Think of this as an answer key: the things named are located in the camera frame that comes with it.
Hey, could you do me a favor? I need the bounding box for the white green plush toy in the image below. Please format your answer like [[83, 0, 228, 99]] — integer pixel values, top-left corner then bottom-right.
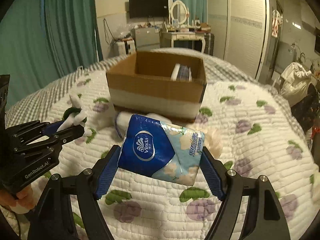
[[56, 94, 92, 137]]

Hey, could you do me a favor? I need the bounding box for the cream fabric scrunchie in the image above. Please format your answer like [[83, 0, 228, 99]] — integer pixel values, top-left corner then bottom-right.
[[201, 127, 223, 159]]

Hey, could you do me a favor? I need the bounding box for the blue Vinda tissue pack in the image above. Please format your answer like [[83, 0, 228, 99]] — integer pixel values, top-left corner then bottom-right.
[[118, 114, 205, 186]]

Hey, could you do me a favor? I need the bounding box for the floral white tissue pack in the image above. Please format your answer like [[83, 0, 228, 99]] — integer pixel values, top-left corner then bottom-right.
[[170, 63, 192, 82]]

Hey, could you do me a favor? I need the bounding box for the white towel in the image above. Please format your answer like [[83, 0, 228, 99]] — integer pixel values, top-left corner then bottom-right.
[[114, 111, 172, 139]]

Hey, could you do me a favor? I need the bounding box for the left hand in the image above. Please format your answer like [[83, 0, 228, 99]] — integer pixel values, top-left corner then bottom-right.
[[1, 185, 36, 212]]

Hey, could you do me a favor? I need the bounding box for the white floral quilted bedspread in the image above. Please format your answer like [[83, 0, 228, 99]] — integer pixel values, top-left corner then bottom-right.
[[5, 55, 319, 239]]

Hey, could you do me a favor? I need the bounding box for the green curtain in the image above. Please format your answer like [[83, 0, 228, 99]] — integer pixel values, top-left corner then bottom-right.
[[1, 0, 103, 106]]

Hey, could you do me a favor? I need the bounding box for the white side cabinet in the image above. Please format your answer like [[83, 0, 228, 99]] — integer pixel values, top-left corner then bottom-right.
[[114, 39, 136, 56]]

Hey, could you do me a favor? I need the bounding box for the brown cardboard box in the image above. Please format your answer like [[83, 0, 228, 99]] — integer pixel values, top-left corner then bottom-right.
[[106, 51, 207, 122]]

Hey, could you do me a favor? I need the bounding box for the small grey refrigerator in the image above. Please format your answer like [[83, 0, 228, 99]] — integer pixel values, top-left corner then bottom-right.
[[131, 27, 160, 51]]

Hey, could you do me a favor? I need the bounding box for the white stuffed laundry bag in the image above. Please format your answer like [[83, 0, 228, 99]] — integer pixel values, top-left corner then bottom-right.
[[280, 62, 312, 107]]

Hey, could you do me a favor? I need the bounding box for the white dressing table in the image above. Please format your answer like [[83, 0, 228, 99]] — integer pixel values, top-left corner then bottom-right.
[[160, 31, 206, 53]]

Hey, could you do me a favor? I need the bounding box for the oval vanity mirror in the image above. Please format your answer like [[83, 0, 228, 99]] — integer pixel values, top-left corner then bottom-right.
[[169, 0, 189, 26]]

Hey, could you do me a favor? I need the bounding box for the white sliding wardrobe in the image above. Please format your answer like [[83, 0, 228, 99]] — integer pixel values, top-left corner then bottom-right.
[[207, 0, 270, 79]]

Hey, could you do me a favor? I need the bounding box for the black wall television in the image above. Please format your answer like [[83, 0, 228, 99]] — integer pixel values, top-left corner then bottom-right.
[[129, 0, 169, 18]]

